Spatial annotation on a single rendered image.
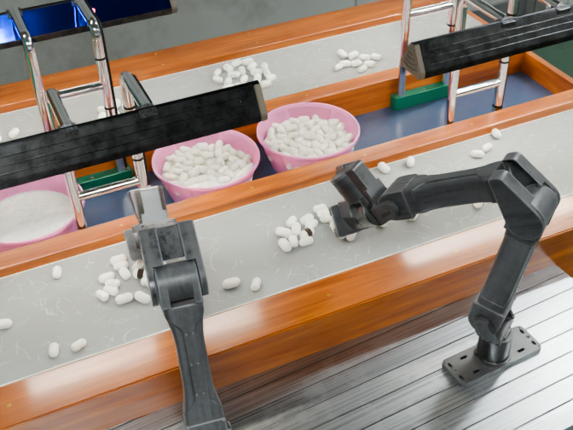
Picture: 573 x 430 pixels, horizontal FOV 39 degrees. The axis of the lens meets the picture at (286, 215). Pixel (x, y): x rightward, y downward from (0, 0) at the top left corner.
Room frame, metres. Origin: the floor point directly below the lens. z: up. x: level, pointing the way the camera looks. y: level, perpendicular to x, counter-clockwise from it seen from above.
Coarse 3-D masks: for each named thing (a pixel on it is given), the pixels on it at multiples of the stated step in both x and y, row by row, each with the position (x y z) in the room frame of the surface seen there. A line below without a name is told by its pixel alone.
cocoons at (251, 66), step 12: (240, 60) 2.18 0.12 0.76; (252, 60) 2.18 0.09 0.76; (348, 60) 2.15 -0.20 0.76; (360, 60) 2.15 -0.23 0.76; (216, 72) 2.11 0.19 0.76; (228, 72) 2.13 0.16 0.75; (240, 72) 2.11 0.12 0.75; (252, 72) 2.11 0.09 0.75; (264, 72) 2.10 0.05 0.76; (360, 72) 2.10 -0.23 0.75; (228, 84) 2.03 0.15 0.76; (264, 84) 2.03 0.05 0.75; (12, 132) 1.82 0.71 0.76
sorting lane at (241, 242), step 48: (480, 144) 1.72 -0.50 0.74; (528, 144) 1.71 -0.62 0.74; (336, 192) 1.54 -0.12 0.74; (240, 240) 1.37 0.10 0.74; (288, 240) 1.37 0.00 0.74; (336, 240) 1.36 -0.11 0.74; (384, 240) 1.36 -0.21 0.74; (432, 240) 1.35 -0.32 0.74; (0, 288) 1.24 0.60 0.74; (48, 288) 1.24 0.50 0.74; (96, 288) 1.23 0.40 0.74; (144, 288) 1.23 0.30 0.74; (240, 288) 1.22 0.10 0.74; (288, 288) 1.21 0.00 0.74; (0, 336) 1.10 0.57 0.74; (48, 336) 1.10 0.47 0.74; (96, 336) 1.10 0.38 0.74; (144, 336) 1.09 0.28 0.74; (0, 384) 0.98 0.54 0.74
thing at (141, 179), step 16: (128, 80) 1.42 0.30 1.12; (48, 96) 1.37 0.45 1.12; (128, 96) 1.46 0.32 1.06; (144, 96) 1.35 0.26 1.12; (64, 112) 1.31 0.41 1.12; (144, 112) 1.31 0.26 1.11; (144, 160) 1.48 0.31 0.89; (64, 176) 1.41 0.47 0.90; (144, 176) 1.47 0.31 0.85; (80, 192) 1.42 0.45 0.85; (96, 192) 1.43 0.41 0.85; (112, 192) 1.44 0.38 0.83; (80, 208) 1.41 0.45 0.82; (80, 224) 1.40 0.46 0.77
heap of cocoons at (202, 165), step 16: (176, 160) 1.69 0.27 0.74; (192, 160) 1.68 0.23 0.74; (208, 160) 1.68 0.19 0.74; (224, 160) 1.70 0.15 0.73; (240, 160) 1.67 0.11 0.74; (176, 176) 1.64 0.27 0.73; (192, 176) 1.63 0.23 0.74; (208, 176) 1.61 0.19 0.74; (224, 176) 1.61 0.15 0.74; (240, 176) 1.62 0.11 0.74
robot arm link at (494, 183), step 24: (480, 168) 1.13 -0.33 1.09; (504, 168) 1.11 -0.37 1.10; (528, 168) 1.10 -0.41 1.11; (384, 192) 1.20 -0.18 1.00; (408, 192) 1.16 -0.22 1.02; (432, 192) 1.14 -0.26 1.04; (456, 192) 1.11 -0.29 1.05; (480, 192) 1.09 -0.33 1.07; (504, 192) 1.05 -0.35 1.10; (528, 192) 1.05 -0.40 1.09; (408, 216) 1.15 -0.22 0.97; (504, 216) 1.04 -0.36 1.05; (528, 216) 1.02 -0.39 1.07; (528, 240) 1.02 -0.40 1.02
